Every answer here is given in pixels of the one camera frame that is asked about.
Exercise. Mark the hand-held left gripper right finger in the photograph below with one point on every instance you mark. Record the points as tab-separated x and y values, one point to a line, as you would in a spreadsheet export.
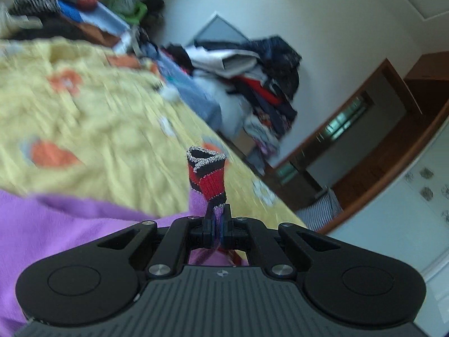
225	231

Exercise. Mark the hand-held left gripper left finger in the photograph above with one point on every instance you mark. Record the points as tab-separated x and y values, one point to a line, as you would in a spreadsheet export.
210	227

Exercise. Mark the purple garment with striped cuff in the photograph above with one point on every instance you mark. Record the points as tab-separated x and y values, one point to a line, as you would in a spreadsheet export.
70	228

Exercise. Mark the tall pile of dark clothes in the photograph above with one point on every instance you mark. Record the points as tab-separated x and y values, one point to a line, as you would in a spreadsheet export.
273	77

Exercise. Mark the pile of mixed clothes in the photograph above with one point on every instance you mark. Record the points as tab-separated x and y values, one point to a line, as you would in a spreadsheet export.
45	0

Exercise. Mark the striped cloth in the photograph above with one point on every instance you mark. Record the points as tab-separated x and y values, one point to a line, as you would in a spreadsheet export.
321	210

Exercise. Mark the pale blue bedding bundle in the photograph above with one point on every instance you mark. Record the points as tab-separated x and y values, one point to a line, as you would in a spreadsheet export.
224	108

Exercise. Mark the yellow printed blanket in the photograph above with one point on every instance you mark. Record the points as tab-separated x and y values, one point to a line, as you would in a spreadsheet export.
105	130

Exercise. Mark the white cabinet with flower decals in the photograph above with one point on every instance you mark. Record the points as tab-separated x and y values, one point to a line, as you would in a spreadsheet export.
403	214

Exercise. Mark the grey board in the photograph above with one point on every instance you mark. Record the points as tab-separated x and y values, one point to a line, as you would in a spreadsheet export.
221	31

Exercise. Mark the wooden door frame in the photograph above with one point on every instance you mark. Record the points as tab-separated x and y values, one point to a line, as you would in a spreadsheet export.
379	158

